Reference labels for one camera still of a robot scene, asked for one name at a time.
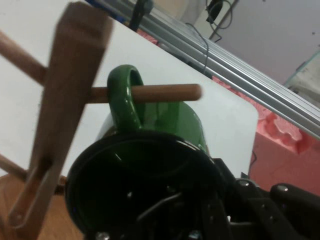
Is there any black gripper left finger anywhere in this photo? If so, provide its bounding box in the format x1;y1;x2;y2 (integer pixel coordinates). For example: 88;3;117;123
136;186;223;240

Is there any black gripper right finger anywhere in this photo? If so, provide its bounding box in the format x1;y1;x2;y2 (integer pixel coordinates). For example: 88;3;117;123
212;157;320;240

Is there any green enamel mug white print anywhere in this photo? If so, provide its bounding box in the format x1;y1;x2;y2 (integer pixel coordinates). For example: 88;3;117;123
65;64;227;240

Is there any pink foam block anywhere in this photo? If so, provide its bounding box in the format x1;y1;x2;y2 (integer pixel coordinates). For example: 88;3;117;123
211;74;320;201

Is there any brown wooden mug tree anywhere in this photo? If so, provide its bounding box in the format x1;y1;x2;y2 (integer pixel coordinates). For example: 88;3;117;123
0;1;203;240

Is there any black tripod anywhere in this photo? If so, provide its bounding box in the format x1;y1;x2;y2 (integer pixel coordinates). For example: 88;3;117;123
128;0;154;33

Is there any aluminium frame rail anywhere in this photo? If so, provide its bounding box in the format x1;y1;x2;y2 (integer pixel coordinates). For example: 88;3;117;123
104;0;320;141

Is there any thin grey-blue cable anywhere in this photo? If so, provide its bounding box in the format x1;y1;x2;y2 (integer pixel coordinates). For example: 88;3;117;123
186;22;210;76

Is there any black hanging cable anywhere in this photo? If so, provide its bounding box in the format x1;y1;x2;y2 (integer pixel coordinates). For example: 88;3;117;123
206;0;234;41

